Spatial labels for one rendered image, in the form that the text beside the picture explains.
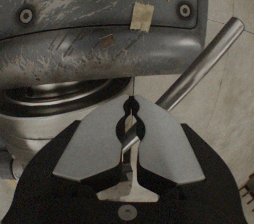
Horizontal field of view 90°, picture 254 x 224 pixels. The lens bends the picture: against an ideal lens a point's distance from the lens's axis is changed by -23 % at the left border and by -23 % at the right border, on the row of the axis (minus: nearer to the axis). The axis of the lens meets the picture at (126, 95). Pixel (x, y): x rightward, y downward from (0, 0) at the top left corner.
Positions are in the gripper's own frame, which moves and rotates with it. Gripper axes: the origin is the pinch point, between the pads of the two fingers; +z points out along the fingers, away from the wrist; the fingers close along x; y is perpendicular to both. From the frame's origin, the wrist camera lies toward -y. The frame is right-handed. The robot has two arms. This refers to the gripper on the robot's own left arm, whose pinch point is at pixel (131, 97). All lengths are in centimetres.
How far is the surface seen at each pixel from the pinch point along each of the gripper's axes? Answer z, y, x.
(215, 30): 160, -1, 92
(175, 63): 7.0, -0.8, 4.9
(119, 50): 4.5, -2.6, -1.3
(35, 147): 2.7, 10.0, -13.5
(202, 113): 161, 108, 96
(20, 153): 2.7, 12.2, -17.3
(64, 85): 9.6, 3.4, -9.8
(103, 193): 30, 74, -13
